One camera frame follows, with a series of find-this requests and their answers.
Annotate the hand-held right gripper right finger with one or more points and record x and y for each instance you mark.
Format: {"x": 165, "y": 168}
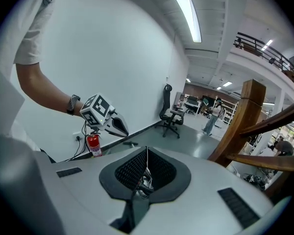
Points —
{"x": 198, "y": 204}

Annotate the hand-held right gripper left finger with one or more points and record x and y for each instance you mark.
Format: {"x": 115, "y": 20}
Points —
{"x": 88, "y": 192}

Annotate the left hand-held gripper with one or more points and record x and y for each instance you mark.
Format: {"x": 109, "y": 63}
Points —
{"x": 95, "y": 109}

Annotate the person's left forearm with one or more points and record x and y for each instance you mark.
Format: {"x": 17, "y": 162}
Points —
{"x": 46, "y": 92}

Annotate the red fire extinguisher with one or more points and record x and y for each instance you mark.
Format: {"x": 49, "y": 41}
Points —
{"x": 94, "y": 143}

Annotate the grey wrist band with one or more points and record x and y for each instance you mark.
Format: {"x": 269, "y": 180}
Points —
{"x": 72, "y": 104}

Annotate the black office chair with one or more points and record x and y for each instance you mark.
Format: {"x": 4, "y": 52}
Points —
{"x": 167, "y": 99}

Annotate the wooden stair railing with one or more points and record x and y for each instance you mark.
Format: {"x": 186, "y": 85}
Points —
{"x": 259, "y": 161}

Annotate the black computer monitors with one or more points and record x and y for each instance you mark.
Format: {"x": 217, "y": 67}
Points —
{"x": 192, "y": 101}

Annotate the white storage shelves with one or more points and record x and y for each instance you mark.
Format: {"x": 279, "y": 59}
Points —
{"x": 229, "y": 110}

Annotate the small ceiling light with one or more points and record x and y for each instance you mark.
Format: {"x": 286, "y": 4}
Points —
{"x": 267, "y": 44}
{"x": 227, "y": 84}

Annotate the person's white shirt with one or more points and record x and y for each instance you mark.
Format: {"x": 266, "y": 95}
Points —
{"x": 31, "y": 33}

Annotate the long ceiling light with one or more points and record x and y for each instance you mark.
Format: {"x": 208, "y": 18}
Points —
{"x": 187, "y": 16}

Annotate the black balcony railing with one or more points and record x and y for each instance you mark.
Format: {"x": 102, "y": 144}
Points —
{"x": 267, "y": 49}

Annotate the white wall socket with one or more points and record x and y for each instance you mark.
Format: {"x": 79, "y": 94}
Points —
{"x": 76, "y": 133}

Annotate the wooden newel post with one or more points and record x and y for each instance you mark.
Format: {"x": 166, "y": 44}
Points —
{"x": 245, "y": 111}

